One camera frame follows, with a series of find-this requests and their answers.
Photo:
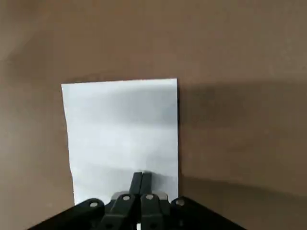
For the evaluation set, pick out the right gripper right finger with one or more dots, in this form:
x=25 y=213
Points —
x=163 y=215

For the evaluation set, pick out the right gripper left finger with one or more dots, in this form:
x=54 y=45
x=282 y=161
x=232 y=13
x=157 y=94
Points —
x=120 y=215

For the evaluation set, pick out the white A4 paper sheet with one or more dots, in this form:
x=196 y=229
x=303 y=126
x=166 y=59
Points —
x=120 y=124

